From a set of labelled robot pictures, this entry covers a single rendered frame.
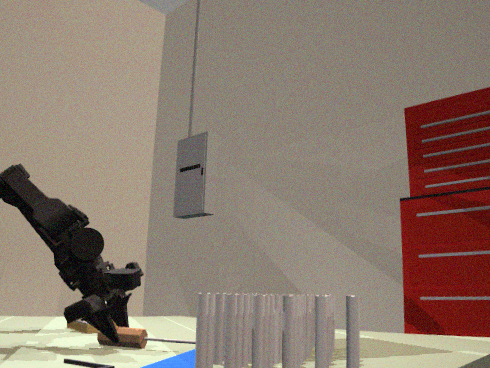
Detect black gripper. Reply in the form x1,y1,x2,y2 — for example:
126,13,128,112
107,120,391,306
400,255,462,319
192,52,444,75
64,258,131,343

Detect wooden-handled tool with metal shaft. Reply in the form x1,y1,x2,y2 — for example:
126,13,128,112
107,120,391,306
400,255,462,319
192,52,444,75
97,326,195,349

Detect dark grey l-shaped hook tool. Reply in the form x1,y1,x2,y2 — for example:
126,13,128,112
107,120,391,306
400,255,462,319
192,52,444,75
63,359,115,368

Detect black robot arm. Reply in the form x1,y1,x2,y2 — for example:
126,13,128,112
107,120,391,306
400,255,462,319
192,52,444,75
0,164,144,295

